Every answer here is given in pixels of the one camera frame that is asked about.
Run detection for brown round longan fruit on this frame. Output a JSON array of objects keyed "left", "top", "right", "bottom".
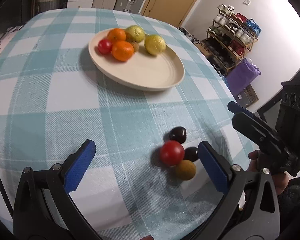
[{"left": 174, "top": 160, "right": 197, "bottom": 181}]

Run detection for dark purple plum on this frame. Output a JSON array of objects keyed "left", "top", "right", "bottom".
[
  {"left": 168, "top": 126, "right": 187, "bottom": 144},
  {"left": 184, "top": 146, "right": 199, "bottom": 162}
]

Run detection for red tomato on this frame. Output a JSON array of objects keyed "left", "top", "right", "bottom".
[
  {"left": 159, "top": 140, "right": 185, "bottom": 166},
  {"left": 97, "top": 38, "right": 113, "bottom": 55}
]

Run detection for yellow-green guava fruit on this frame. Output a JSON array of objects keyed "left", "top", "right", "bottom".
[{"left": 144, "top": 35, "right": 166, "bottom": 56}]

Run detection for small brown kiwi fruit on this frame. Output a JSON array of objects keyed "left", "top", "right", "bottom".
[{"left": 130, "top": 41, "right": 140, "bottom": 53}]

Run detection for orange tangerine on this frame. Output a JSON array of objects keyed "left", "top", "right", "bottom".
[
  {"left": 111, "top": 41, "right": 134, "bottom": 62},
  {"left": 107, "top": 28, "right": 127, "bottom": 43}
]

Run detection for person's right hand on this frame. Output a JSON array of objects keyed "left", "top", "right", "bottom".
[{"left": 248, "top": 150, "right": 289, "bottom": 196}]

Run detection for purple bag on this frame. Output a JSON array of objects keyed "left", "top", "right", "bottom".
[{"left": 226, "top": 57, "right": 261, "bottom": 96}]

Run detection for metal shoe rack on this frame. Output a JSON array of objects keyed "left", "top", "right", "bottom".
[{"left": 201, "top": 4, "right": 262, "bottom": 76}]

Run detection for teal plaid tablecloth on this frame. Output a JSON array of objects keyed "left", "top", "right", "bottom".
[{"left": 0, "top": 9, "right": 255, "bottom": 239}]

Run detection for cream round plate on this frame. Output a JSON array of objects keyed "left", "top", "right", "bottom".
[{"left": 88, "top": 29, "right": 185, "bottom": 91}]

